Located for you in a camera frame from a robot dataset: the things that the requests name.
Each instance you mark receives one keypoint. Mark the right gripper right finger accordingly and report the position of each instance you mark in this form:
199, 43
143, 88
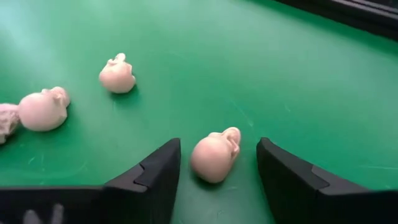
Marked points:
295, 186

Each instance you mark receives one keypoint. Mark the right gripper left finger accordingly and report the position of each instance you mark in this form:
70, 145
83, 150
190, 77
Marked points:
149, 186

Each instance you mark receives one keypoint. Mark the small beige plastic skull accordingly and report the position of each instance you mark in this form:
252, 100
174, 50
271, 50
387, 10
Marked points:
43, 110
214, 158
117, 76

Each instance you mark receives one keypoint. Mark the small white ghost figure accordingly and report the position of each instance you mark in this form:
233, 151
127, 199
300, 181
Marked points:
7, 121

